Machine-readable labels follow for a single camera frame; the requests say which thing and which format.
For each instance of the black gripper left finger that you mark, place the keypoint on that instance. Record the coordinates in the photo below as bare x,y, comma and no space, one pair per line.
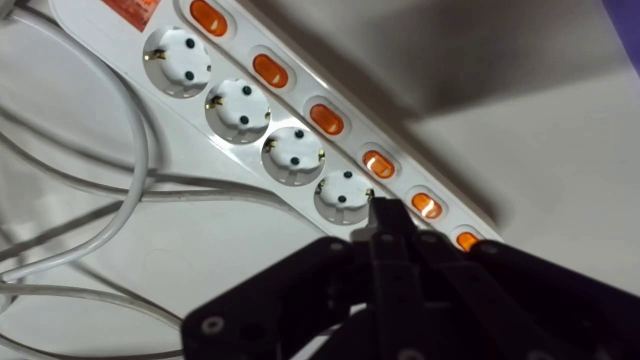
313,301

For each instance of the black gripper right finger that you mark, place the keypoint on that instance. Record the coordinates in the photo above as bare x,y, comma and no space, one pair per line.
532,301

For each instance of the white six-socket power strip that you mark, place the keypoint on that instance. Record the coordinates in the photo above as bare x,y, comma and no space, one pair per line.
300,100

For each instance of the purple paper sheet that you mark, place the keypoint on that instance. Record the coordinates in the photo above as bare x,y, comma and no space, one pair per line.
626,27

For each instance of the orange rocker switch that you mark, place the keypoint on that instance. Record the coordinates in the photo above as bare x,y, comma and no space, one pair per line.
466,240
326,119
270,70
426,204
378,164
209,18

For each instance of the red illuminated main switch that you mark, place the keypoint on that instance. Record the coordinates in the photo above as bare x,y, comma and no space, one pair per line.
130,10

